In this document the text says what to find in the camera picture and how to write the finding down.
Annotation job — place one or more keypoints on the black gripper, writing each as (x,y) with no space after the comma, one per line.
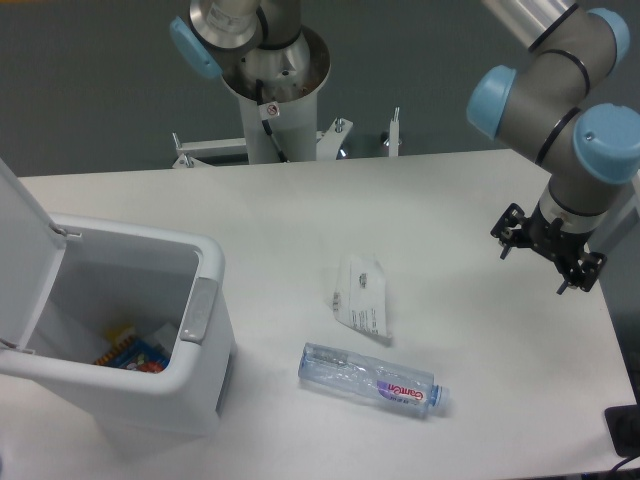
(579,269)

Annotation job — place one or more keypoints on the white paper envelope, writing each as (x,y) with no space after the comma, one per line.
(358,297)

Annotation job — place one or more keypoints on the clear plastic water bottle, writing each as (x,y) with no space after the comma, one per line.
(404,389)

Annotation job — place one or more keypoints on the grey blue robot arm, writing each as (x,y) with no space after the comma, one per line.
(590,154)

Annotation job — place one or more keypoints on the white trash can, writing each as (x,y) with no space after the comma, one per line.
(127,322)

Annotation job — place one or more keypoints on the white trash can lid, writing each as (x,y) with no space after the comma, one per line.
(32,250)

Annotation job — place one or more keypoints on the black device at edge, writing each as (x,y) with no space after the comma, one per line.
(623,425)

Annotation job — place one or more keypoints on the colourful snack wrapper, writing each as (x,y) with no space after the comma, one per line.
(134,354)

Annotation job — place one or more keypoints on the yellow wrapper in bin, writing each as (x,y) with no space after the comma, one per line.
(119,334)

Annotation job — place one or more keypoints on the white frame leg right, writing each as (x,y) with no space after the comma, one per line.
(620,220)

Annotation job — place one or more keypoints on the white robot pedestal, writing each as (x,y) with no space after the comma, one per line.
(279,88)

